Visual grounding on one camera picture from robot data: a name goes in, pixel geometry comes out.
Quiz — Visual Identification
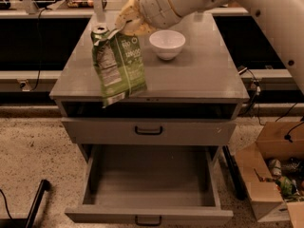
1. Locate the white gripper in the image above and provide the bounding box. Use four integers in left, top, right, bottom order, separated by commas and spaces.
115, 0, 181, 36

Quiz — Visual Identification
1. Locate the green jalapeno chip bag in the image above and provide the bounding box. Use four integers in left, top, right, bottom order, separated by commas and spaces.
91, 29, 146, 107

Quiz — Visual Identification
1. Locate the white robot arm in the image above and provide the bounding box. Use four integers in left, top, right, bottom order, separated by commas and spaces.
115, 0, 304, 92

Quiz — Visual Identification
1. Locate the grey drawer cabinet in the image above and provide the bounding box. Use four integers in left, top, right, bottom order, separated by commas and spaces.
50, 12, 248, 156

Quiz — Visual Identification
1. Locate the grey closed upper drawer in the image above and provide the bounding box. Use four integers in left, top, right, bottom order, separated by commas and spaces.
62, 118, 236, 146

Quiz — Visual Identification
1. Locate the grey open middle drawer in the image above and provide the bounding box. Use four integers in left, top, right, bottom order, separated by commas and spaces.
66, 145, 233, 227

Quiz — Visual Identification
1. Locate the green soda can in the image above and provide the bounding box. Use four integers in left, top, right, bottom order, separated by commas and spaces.
91, 25, 109, 35

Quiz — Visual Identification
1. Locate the white ceramic bowl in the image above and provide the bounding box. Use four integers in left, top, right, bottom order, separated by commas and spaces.
149, 29, 186, 60

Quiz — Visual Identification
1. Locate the black metal stand leg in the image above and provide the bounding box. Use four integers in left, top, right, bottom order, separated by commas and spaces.
0, 180, 51, 228

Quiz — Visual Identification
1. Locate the cardboard box with snacks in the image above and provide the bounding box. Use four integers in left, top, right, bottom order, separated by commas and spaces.
235, 122, 304, 228

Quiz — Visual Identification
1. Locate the black cable on left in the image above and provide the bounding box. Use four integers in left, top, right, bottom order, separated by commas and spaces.
30, 7, 53, 92

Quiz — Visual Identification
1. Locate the cables right of cabinet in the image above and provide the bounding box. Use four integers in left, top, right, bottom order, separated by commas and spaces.
237, 65, 265, 126

